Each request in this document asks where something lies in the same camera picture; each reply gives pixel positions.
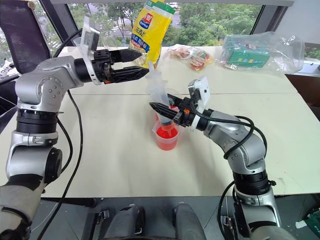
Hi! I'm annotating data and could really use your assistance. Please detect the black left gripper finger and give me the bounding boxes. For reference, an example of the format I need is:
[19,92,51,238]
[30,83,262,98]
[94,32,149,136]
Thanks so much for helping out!
[109,65,150,84]
[109,48,143,64]

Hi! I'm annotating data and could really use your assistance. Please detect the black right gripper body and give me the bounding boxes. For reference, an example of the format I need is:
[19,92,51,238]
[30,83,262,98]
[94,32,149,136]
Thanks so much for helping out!
[174,96,199,128]

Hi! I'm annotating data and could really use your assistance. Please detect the green box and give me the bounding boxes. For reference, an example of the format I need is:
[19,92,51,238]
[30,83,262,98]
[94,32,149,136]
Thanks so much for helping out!
[226,37,272,69]

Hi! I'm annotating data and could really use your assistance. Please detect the plastic cup with red liquid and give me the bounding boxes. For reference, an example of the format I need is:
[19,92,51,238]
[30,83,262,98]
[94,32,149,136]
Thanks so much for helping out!
[151,124,181,151]

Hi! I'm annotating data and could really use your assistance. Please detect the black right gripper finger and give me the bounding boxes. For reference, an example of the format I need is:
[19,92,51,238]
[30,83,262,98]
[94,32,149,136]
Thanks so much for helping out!
[148,101,181,123]
[166,93,186,106]

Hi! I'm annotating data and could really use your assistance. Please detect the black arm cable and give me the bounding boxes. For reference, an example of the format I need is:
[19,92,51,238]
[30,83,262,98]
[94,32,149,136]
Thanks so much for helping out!
[41,29,85,240]
[198,109,268,160]

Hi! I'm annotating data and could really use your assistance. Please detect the black office chair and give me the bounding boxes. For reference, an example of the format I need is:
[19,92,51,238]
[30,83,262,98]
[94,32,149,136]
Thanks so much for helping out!
[0,0,52,75]

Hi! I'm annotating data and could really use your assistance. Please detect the clear plastic bag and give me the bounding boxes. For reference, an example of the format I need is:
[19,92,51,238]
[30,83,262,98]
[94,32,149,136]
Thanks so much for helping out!
[218,31,306,75]

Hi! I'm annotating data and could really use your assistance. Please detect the yellow oatmeal bag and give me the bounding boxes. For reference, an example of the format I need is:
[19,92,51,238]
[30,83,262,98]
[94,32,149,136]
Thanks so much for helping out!
[128,0,176,70]

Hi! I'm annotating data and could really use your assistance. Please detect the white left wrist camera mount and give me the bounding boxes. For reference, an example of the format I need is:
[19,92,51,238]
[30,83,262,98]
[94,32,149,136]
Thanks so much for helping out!
[79,15,104,86]

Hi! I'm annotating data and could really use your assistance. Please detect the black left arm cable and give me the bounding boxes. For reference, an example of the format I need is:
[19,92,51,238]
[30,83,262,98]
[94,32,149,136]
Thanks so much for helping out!
[41,29,85,240]

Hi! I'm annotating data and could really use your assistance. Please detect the pile of snack packets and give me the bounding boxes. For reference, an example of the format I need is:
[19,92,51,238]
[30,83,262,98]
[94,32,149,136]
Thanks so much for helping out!
[166,44,216,73]

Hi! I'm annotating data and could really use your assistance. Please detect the green circuit board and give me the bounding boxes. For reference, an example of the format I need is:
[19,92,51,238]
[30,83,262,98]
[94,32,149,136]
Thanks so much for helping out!
[305,209,320,232]

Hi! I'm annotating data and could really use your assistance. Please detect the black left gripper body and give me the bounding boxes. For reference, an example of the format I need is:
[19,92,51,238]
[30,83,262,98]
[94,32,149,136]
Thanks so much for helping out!
[91,49,115,85]

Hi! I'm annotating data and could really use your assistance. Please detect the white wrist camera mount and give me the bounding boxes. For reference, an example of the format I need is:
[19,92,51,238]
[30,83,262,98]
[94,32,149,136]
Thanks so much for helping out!
[79,15,104,86]
[187,75,210,133]

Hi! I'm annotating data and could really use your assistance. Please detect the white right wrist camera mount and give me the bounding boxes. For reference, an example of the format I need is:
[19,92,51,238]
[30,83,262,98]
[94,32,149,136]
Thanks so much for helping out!
[187,75,210,133]

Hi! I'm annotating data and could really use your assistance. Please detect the dark grey rounded shape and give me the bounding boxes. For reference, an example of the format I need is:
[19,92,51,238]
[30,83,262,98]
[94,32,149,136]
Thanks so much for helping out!
[171,202,207,240]
[102,205,146,240]

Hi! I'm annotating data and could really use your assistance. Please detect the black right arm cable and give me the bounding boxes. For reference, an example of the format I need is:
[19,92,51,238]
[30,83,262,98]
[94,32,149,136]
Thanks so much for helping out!
[198,109,268,160]

